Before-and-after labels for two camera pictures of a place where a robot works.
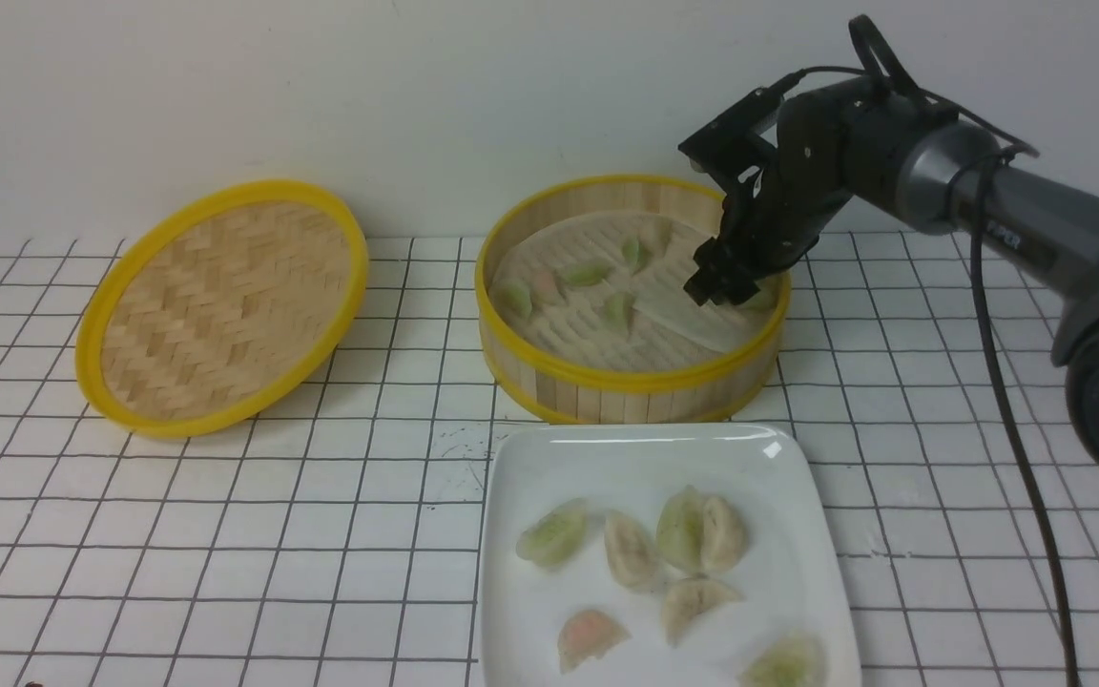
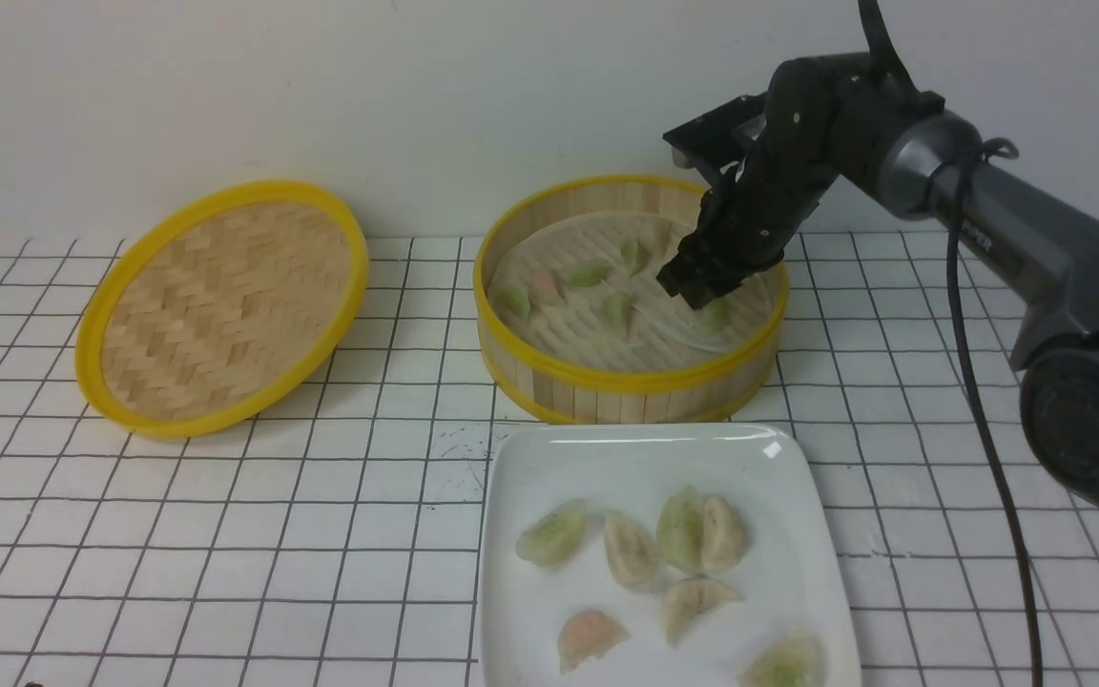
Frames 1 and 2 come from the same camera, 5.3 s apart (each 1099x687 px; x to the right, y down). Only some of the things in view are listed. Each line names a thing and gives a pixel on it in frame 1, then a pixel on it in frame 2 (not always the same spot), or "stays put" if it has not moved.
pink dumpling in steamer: x=546 y=287 stays put
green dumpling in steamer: x=635 y=255 stays put
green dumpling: x=766 y=299 to x=720 y=314
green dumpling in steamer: x=586 y=275 stays put
